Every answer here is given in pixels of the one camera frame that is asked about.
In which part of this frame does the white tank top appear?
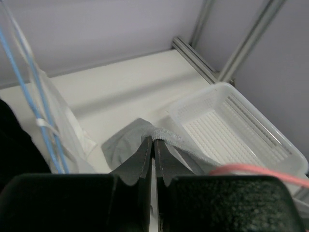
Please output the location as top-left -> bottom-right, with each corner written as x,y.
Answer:
0,1 -> 97,174

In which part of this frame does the blue hanger of white top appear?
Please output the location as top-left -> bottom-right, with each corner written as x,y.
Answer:
0,32 -> 70,174

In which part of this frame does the pink hanger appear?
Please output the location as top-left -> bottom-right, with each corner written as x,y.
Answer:
209,164 -> 309,188

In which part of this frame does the grey tank top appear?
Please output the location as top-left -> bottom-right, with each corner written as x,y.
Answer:
101,118 -> 219,174

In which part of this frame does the aluminium frame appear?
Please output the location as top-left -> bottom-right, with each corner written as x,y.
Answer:
171,0 -> 309,208

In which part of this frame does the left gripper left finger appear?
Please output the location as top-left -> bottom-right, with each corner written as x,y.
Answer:
0,142 -> 152,232

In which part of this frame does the white plastic basket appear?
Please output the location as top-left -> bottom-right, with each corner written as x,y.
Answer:
169,83 -> 309,177

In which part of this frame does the black tank top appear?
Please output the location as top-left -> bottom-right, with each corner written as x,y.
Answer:
0,100 -> 51,189

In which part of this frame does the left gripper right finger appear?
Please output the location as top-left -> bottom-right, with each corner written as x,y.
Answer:
154,140 -> 305,232

